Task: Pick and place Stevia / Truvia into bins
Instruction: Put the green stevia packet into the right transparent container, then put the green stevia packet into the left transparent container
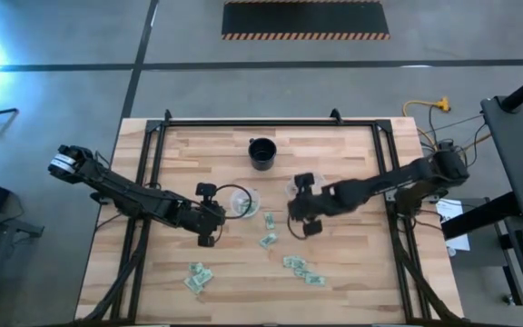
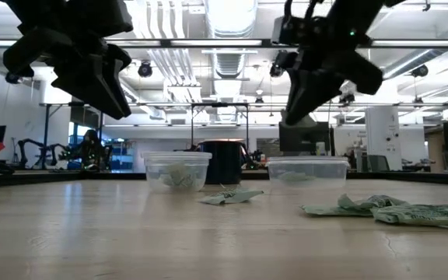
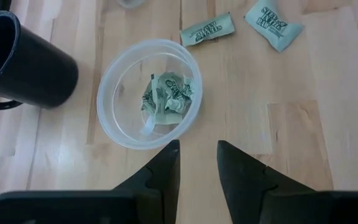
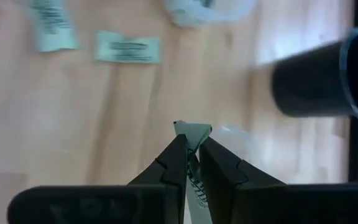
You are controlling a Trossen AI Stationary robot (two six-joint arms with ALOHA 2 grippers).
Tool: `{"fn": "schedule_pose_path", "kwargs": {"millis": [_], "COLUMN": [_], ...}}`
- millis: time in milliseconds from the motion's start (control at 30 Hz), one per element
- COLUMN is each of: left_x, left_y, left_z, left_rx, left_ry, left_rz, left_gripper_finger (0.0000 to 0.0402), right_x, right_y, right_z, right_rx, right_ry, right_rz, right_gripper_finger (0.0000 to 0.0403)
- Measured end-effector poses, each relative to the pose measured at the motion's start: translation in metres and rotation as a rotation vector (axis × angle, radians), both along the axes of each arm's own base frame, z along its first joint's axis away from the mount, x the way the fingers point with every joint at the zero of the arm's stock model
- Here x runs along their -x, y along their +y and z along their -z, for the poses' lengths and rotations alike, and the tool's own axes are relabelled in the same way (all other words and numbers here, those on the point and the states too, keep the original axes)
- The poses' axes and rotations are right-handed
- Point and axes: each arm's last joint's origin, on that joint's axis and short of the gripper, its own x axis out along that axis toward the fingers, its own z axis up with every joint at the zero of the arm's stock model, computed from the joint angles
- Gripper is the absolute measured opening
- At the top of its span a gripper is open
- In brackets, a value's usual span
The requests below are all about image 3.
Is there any large clear plastic container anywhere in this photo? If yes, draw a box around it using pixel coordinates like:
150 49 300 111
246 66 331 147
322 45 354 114
116 0 145 9

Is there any small clear plastic container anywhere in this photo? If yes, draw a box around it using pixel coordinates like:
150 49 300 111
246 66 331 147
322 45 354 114
96 39 203 151

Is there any green stevia packet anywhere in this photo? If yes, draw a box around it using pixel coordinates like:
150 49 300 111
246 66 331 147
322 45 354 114
163 72 195 114
179 12 236 47
140 73 183 125
244 0 305 54

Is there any black mug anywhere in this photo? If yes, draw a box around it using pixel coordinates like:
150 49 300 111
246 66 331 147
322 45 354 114
0 11 80 110

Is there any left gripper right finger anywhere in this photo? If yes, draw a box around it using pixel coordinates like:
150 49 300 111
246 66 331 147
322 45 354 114
217 140 332 224

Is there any white stick packet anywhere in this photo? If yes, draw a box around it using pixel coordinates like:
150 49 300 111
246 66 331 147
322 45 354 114
140 114 158 136

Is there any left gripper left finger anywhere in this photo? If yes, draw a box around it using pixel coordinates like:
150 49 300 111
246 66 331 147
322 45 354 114
113 139 181 224

